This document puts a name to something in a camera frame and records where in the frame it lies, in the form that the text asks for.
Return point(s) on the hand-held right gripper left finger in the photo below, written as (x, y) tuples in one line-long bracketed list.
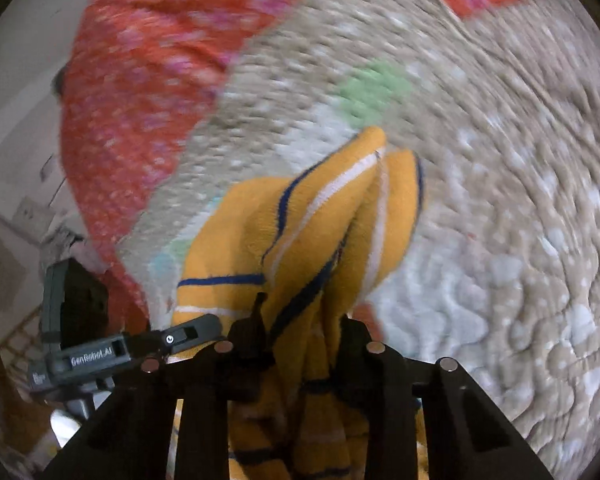
[(245, 347)]

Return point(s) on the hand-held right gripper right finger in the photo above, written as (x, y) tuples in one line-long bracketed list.
[(352, 355)]

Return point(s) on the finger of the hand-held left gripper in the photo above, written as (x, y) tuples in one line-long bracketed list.
[(192, 332)]

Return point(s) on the yellow striped shirt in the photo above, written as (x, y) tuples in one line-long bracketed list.
[(310, 240)]

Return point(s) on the beige quilted blanket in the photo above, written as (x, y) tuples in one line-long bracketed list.
[(505, 185)]

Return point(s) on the red floral bedsheet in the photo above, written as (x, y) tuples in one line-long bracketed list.
[(145, 85)]

